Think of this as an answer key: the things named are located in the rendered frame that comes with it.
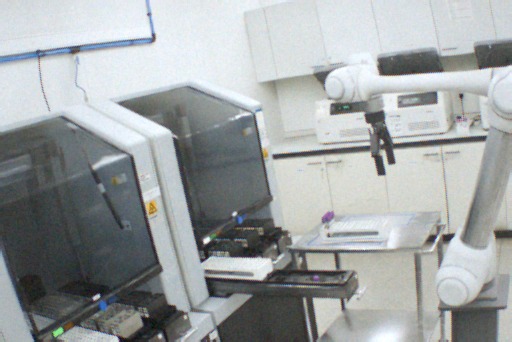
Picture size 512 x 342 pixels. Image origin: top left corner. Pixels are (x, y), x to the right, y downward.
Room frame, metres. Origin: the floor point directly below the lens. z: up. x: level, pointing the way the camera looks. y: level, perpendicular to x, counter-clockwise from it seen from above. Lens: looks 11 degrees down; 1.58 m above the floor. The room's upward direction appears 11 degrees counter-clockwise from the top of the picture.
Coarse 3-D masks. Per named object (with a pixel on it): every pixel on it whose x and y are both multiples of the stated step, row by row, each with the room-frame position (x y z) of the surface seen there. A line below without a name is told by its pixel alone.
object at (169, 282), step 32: (0, 128) 1.76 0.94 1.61; (96, 128) 1.80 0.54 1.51; (128, 128) 1.85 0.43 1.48; (160, 224) 1.78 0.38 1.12; (0, 256) 1.19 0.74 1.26; (160, 256) 1.74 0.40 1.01; (0, 288) 1.16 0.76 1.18; (160, 288) 1.73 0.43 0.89; (0, 320) 1.13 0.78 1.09; (192, 320) 1.73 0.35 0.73
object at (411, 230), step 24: (336, 216) 2.44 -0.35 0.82; (360, 216) 2.35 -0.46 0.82; (384, 216) 2.27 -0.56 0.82; (408, 216) 2.19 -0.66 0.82; (432, 216) 2.11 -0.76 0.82; (312, 240) 2.16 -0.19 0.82; (384, 240) 1.95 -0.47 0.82; (408, 240) 1.89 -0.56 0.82; (336, 264) 2.46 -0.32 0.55; (360, 312) 2.36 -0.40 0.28; (384, 312) 2.30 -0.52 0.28; (408, 312) 2.23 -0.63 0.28; (432, 312) 2.16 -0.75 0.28; (336, 336) 2.17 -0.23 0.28; (360, 336) 2.11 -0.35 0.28; (384, 336) 2.05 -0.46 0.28; (408, 336) 1.99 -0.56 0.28
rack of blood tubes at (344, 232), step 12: (336, 228) 2.08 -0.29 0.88; (348, 228) 2.04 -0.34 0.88; (360, 228) 2.00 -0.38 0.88; (372, 228) 1.97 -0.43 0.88; (384, 228) 1.95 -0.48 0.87; (324, 240) 2.08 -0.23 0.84; (336, 240) 2.06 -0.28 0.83; (348, 240) 2.03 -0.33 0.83; (360, 240) 2.00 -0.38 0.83; (372, 240) 1.98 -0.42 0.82
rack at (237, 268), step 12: (204, 264) 1.99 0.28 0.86; (216, 264) 1.97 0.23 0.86; (228, 264) 1.94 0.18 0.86; (240, 264) 1.91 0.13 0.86; (252, 264) 1.89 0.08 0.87; (264, 264) 1.86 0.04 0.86; (216, 276) 1.94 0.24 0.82; (228, 276) 1.90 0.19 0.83; (240, 276) 1.93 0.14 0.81; (252, 276) 1.90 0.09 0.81; (264, 276) 1.85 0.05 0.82
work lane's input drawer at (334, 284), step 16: (272, 272) 1.88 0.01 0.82; (288, 272) 1.88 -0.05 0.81; (304, 272) 1.84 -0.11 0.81; (320, 272) 1.80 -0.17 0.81; (336, 272) 1.77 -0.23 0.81; (352, 272) 1.72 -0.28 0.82; (208, 288) 1.94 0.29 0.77; (224, 288) 1.90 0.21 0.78; (240, 288) 1.86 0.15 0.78; (256, 288) 1.82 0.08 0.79; (272, 288) 1.78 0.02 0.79; (288, 288) 1.75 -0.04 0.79; (304, 288) 1.71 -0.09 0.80; (320, 288) 1.68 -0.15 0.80; (336, 288) 1.64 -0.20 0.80; (352, 288) 1.68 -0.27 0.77
